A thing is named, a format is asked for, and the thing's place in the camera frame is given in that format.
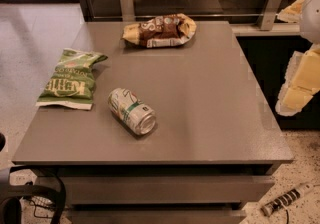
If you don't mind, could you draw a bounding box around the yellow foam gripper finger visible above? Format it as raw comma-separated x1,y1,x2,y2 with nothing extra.
275,47,320,116
277,0,305,23

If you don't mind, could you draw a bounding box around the silver green 7up can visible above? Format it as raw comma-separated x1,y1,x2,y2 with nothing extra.
108,88,156,135

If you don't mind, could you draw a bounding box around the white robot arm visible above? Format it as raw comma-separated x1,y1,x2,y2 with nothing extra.
275,0,320,116

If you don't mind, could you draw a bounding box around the brown snack bag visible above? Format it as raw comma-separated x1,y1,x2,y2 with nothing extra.
122,13,197,48

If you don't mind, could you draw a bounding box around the white power strip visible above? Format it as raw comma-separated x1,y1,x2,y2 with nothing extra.
261,183,314,217

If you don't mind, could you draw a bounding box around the grey drawer cabinet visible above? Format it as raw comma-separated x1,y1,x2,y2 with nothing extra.
13,22,293,224

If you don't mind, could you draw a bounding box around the green chip bag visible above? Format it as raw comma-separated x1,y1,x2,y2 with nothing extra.
36,48,107,110

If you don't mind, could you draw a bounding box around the right metal bracket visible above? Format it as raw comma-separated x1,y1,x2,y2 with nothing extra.
257,0,282,31

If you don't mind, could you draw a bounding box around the metal bracket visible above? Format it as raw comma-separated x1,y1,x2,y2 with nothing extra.
257,0,282,31
120,0,135,22

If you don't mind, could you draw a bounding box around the left metal bracket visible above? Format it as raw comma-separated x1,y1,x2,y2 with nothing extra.
120,0,135,22

